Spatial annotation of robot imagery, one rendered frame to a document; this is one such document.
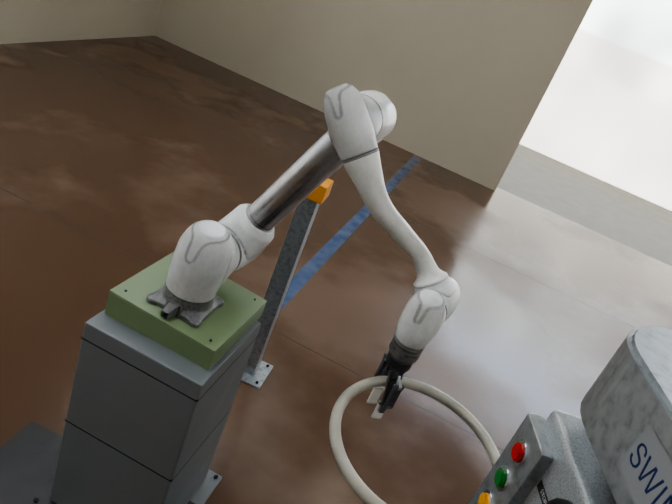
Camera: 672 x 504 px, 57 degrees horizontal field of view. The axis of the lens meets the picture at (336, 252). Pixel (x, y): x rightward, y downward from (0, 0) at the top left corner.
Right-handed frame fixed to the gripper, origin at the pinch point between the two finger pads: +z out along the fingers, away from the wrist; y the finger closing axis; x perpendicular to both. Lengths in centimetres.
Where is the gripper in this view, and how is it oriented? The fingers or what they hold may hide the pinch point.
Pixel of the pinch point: (377, 403)
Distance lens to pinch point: 187.6
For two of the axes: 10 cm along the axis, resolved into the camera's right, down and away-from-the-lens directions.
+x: 9.3, 1.5, 3.3
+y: 1.9, 5.8, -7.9
